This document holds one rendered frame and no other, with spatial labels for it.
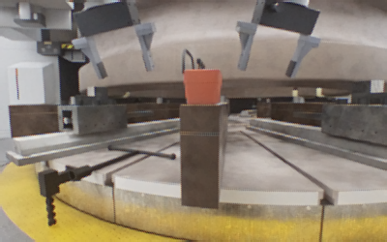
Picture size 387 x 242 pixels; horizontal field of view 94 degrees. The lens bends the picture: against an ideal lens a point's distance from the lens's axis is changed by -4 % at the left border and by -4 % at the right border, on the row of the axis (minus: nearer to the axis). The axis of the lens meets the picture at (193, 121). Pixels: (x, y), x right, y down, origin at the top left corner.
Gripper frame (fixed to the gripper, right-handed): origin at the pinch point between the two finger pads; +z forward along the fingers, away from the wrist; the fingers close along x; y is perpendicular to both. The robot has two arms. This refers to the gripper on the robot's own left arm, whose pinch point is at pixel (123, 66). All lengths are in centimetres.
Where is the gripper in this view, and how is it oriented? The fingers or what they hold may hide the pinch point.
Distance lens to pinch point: 51.4
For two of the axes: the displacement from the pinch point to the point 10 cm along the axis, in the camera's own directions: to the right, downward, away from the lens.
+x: -9.8, 1.0, 1.9
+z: 1.8, 8.7, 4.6
